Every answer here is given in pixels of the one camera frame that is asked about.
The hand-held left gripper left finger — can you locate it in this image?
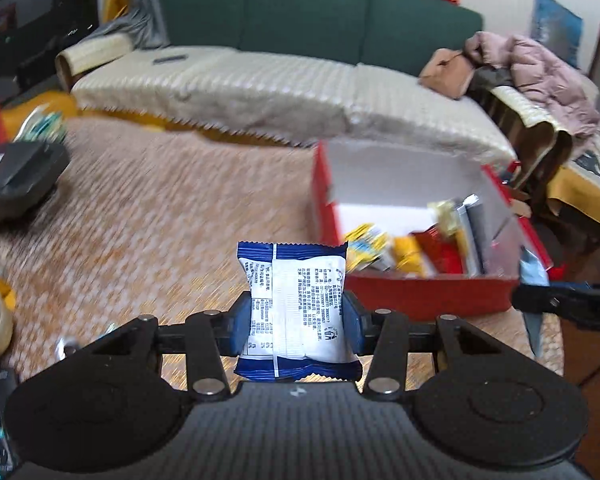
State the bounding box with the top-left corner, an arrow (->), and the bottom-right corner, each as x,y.
115,292 -> 254,403

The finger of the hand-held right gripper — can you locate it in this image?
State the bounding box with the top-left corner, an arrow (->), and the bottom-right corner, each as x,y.
511,250 -> 600,357

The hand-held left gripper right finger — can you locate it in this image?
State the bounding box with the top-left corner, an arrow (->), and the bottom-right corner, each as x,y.
344,292 -> 482,403

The blue and white snack packet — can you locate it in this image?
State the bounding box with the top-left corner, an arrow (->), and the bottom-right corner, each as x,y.
232,241 -> 364,384

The yellow cartoon snack packet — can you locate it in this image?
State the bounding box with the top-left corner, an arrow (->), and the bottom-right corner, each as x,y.
344,224 -> 397,272

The red and white cardboard box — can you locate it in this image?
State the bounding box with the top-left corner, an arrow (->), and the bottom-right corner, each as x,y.
312,140 -> 554,319

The red noodle snack packet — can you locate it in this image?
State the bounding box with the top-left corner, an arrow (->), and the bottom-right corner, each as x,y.
412,227 -> 467,277

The orange snack packet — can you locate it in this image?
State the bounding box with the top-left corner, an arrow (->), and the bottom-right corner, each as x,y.
392,235 -> 427,277

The silver snack packet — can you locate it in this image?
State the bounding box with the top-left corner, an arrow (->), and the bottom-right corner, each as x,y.
455,194 -> 487,277

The yellow cloth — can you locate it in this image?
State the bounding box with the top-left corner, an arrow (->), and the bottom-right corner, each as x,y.
545,137 -> 600,242

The pale yellow snack packet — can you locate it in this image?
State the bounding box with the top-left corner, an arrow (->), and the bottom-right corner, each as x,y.
427,200 -> 462,239

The wooden chair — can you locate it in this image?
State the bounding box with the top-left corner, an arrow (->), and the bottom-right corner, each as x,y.
467,80 -> 589,217

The cream chair cover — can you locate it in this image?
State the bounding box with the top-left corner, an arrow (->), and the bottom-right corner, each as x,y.
490,85 -> 574,137

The pink padded jacket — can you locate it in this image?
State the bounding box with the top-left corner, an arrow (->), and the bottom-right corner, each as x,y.
462,31 -> 600,137

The green sofa with cover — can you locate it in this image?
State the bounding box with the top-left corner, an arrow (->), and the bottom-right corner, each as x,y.
72,45 -> 519,164

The beige bag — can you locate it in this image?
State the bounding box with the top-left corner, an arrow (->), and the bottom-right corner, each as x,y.
419,48 -> 476,100

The black case with red label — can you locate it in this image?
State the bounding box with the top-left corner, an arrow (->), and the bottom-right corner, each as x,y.
0,141 -> 72,224

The rolled cream bolster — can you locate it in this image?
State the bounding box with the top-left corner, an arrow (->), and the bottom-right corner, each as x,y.
55,34 -> 132,92

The grey curtain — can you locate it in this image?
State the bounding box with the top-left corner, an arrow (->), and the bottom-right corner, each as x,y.
124,0 -> 168,52

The dark television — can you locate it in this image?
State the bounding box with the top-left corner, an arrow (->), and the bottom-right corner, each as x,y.
0,0 -> 101,92

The blue wall poster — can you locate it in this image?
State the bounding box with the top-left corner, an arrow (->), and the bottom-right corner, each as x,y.
530,0 -> 584,69

